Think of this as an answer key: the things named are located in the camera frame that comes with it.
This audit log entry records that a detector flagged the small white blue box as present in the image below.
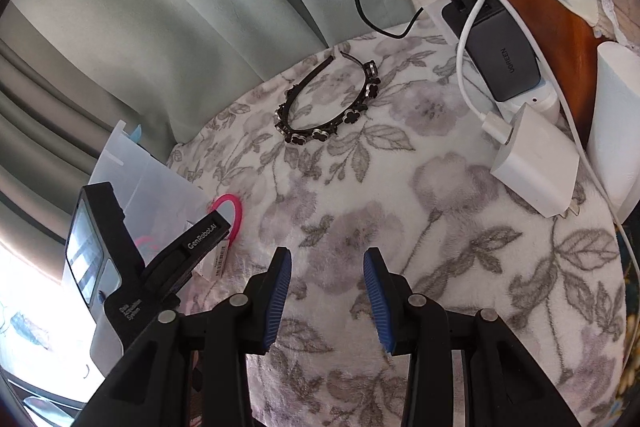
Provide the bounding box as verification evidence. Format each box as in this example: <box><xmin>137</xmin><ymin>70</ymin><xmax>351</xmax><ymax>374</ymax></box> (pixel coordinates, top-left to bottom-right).
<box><xmin>185</xmin><ymin>219</ymin><xmax>235</xmax><ymax>280</ymax></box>

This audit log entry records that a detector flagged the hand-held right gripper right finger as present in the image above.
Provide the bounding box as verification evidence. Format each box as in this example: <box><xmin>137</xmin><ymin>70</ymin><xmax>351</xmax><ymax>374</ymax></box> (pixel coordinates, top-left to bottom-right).
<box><xmin>362</xmin><ymin>248</ymin><xmax>581</xmax><ymax>427</ymax></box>

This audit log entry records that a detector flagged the clear plastic container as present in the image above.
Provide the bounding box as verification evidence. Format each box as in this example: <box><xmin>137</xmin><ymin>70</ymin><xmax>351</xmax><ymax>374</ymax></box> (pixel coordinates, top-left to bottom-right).
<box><xmin>89</xmin><ymin>119</ymin><xmax>211</xmax><ymax>258</ymax></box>

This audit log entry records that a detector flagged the dark floral tablecloth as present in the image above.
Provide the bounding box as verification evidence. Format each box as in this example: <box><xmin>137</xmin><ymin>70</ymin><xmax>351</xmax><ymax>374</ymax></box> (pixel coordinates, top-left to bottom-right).
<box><xmin>607</xmin><ymin>222</ymin><xmax>638</xmax><ymax>413</ymax></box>

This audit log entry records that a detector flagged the black charger block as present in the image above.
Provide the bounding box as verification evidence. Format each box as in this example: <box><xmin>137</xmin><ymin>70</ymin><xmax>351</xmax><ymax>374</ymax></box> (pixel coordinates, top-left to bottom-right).
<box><xmin>440</xmin><ymin>0</ymin><xmax>543</xmax><ymax>102</ymax></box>

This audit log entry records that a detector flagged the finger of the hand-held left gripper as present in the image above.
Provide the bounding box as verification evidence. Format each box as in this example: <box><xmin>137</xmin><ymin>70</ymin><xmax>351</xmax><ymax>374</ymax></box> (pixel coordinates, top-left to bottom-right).
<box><xmin>200</xmin><ymin>209</ymin><xmax>236</xmax><ymax>264</ymax></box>

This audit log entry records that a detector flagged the pink loop hair tie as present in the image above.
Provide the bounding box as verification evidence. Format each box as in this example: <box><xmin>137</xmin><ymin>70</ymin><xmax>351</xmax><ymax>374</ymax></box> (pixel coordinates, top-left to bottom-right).
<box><xmin>207</xmin><ymin>193</ymin><xmax>244</xmax><ymax>255</ymax></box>

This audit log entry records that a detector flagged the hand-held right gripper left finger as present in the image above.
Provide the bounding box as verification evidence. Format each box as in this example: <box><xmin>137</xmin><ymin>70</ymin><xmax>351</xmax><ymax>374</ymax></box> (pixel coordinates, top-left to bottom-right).
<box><xmin>90</xmin><ymin>247</ymin><xmax>293</xmax><ymax>427</ymax></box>

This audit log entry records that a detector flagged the short white cable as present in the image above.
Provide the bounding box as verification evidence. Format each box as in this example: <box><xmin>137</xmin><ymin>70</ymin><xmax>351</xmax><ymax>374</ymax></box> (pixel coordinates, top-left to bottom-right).
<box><xmin>455</xmin><ymin>0</ymin><xmax>516</xmax><ymax>142</ymax></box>

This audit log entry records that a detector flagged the white charger adapter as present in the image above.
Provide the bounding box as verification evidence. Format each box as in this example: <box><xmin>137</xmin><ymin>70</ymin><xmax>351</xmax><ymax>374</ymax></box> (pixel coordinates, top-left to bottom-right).
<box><xmin>489</xmin><ymin>103</ymin><xmax>581</xmax><ymax>218</ymax></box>

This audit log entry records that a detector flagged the black flower headband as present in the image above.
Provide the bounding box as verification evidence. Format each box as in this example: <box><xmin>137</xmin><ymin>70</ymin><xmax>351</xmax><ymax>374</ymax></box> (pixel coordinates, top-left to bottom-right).
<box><xmin>274</xmin><ymin>49</ymin><xmax>383</xmax><ymax>145</ymax></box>

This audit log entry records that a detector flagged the white power strip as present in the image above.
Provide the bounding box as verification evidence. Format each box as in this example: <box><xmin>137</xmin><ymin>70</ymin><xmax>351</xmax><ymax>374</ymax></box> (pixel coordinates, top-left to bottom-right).
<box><xmin>420</xmin><ymin>0</ymin><xmax>563</xmax><ymax>122</ymax></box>

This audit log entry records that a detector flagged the grey-green curtain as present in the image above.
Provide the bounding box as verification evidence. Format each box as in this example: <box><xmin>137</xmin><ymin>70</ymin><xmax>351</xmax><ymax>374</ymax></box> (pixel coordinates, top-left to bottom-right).
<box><xmin>0</xmin><ymin>0</ymin><xmax>431</xmax><ymax>233</ymax></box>

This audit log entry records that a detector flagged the white paper roll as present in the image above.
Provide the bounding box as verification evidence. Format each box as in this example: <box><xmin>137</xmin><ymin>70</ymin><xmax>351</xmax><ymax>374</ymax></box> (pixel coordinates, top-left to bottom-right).
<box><xmin>587</xmin><ymin>41</ymin><xmax>640</xmax><ymax>220</ymax></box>

